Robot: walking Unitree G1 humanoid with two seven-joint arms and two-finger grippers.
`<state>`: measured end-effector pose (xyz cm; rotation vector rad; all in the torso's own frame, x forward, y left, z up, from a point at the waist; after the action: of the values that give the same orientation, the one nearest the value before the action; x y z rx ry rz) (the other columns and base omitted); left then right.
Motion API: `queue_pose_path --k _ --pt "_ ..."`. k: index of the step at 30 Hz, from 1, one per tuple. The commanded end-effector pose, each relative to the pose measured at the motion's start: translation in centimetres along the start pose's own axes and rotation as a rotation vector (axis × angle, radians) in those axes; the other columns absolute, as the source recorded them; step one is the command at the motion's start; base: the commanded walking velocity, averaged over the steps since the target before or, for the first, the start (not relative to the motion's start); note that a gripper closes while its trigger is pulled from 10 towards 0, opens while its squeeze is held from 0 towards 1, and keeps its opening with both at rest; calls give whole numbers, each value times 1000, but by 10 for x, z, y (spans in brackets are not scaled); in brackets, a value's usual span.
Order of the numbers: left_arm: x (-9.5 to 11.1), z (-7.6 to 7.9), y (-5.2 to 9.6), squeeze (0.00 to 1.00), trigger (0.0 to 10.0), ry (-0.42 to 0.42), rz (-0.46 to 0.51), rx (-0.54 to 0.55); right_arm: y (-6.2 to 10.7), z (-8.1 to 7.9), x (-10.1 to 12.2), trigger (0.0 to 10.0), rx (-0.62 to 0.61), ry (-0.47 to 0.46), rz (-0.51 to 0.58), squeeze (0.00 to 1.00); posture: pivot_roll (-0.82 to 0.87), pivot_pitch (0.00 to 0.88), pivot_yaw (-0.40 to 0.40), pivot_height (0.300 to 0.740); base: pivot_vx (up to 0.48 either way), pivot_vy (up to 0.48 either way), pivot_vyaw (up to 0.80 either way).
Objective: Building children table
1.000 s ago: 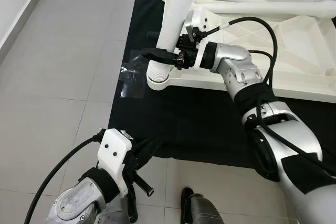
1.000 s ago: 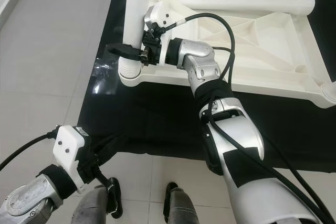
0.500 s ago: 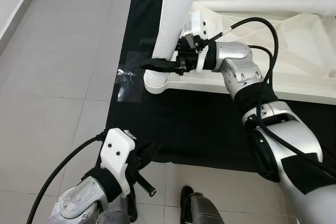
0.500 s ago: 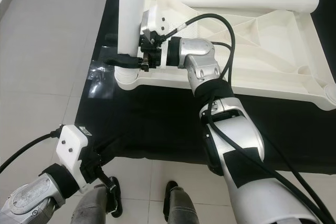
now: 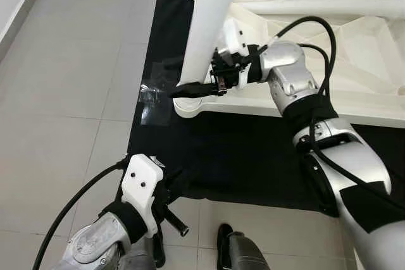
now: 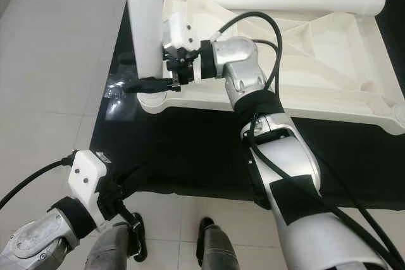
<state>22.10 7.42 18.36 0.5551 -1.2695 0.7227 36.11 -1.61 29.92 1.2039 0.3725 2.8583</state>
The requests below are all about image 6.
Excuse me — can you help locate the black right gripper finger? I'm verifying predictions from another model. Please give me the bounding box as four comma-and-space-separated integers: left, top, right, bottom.
128, 77, 175, 94

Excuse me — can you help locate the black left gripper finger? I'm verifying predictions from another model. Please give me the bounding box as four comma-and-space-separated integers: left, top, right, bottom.
127, 164, 153, 190
111, 170, 132, 196

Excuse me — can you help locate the clear adhesive tape strip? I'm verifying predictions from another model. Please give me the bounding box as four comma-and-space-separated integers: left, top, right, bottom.
104, 71, 141, 122

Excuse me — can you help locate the grey robot right leg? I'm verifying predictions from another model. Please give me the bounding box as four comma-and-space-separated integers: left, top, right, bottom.
196, 216, 249, 270

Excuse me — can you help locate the white plastic table top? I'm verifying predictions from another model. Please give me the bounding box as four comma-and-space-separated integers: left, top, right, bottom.
138, 0, 405, 135

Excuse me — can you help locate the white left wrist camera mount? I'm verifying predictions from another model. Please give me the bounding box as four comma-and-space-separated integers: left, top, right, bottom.
70, 149, 109, 233

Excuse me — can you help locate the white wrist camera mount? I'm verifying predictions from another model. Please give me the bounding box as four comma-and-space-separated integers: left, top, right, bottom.
161, 12, 197, 84
70, 149, 109, 233

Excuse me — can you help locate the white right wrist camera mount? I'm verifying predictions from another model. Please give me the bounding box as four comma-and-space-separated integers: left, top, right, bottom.
161, 12, 197, 84

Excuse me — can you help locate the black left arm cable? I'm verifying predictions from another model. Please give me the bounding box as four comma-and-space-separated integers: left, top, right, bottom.
0, 155, 80, 211

